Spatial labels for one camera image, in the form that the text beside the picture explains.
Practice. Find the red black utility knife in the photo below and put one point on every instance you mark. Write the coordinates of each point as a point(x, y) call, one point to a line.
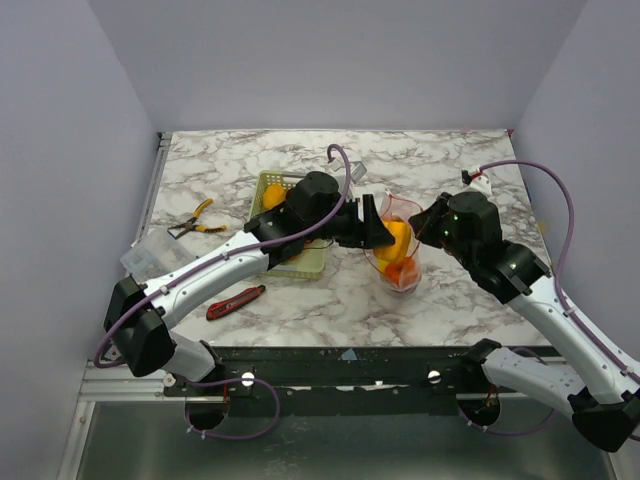
point(224, 308)

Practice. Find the yellow handled pliers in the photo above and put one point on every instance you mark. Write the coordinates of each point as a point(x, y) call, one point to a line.
point(193, 225)

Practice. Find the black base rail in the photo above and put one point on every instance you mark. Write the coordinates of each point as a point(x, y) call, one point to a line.
point(338, 381)

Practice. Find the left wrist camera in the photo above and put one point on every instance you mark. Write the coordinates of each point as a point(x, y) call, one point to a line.
point(357, 171)

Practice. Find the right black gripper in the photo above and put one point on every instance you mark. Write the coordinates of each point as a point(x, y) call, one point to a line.
point(426, 226)

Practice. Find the brown toy potato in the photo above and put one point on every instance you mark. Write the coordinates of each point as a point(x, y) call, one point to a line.
point(273, 195)

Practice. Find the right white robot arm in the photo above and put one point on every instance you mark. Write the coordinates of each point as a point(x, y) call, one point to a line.
point(598, 388)

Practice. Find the red toy apple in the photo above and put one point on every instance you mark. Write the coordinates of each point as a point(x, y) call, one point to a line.
point(392, 276)

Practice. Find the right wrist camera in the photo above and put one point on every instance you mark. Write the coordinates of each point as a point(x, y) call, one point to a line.
point(476, 180)

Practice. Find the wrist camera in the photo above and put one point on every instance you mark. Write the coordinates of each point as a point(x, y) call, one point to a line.
point(357, 171)
point(476, 180)

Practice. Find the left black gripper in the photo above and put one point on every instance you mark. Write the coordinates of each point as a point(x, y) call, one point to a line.
point(367, 233)

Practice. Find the orange toy pumpkin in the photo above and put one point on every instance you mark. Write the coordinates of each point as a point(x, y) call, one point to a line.
point(410, 273)

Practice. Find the yellow bell pepper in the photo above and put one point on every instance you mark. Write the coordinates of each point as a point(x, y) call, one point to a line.
point(402, 235)

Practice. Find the clear zip bag orange zipper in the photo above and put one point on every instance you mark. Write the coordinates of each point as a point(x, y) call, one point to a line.
point(396, 206)

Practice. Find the clear plastic screw box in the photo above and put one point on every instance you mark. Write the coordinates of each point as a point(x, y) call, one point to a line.
point(156, 254)

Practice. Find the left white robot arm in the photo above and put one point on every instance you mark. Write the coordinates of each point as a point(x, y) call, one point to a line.
point(141, 316)

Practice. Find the aluminium frame profile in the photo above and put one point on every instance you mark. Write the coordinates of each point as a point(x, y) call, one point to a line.
point(117, 383)

